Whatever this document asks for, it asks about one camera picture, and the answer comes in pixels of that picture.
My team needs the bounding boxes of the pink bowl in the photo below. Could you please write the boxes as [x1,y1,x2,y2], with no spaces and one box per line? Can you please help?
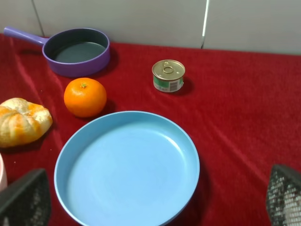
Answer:
[0,154,8,191]

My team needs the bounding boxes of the peeled mandarin toy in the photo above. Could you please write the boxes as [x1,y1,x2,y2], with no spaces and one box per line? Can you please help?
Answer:
[0,97,53,148]

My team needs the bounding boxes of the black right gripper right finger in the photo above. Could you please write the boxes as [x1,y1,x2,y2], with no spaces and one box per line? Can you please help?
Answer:
[266,164,301,226]

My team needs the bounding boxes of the purple frying pan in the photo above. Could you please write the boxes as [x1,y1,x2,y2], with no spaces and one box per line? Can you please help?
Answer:
[3,26,111,78]

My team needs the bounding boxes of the blue round plate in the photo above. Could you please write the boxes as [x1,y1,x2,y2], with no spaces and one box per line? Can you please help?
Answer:
[54,111,200,226]

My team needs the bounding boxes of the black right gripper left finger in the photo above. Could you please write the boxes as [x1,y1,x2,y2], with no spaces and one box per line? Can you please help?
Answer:
[0,168,51,226]

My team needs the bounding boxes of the small tin can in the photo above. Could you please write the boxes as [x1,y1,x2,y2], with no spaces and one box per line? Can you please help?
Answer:
[152,59,185,93]

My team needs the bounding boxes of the orange mandarin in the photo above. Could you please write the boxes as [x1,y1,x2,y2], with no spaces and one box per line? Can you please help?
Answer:
[63,78,107,118]

